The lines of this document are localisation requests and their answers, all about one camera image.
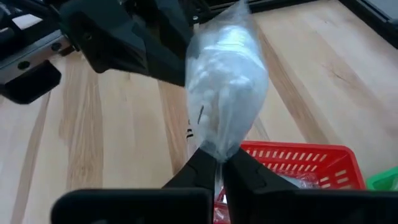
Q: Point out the vanity pack cotton swab bag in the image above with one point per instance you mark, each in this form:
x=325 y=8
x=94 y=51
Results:
x=227 y=77

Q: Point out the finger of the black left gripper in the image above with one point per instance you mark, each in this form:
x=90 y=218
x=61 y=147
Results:
x=168 y=46
x=109 y=46

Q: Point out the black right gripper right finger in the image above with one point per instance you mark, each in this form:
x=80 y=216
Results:
x=248 y=186

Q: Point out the red plastic slotted basket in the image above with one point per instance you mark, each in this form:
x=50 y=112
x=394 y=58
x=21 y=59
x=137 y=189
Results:
x=295 y=145

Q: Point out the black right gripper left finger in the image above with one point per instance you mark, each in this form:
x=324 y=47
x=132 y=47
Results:
x=192 y=177

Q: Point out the silver nail clipper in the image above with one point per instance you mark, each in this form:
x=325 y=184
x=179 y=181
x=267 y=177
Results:
x=301 y=182

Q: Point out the green plastic slotted basket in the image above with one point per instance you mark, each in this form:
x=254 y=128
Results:
x=384 y=180

